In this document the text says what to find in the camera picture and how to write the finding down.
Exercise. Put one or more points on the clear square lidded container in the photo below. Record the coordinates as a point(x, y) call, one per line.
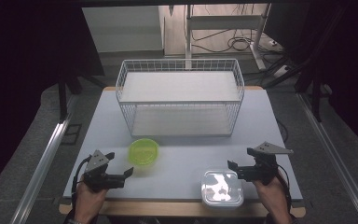
point(222, 188)

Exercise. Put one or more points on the silver metal floor rail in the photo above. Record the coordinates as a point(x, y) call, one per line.
point(43, 168)
point(338, 161)

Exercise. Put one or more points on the black metal stand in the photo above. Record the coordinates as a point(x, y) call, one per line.
point(316, 99)
point(62, 99)

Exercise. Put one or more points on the person's left hand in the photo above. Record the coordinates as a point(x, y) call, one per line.
point(87, 202)

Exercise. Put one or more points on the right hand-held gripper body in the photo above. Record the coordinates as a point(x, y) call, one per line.
point(264, 171)

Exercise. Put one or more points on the white metal desk frame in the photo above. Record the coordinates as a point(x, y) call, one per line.
point(223, 21)

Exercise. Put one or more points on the person's right hand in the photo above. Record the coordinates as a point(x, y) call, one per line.
point(275, 197)

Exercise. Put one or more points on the green round plastic container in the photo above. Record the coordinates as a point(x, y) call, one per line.
point(143, 152)

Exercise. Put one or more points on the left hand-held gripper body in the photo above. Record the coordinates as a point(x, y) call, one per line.
point(97, 161)

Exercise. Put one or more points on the white power strip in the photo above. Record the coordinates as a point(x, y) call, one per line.
point(281, 71)

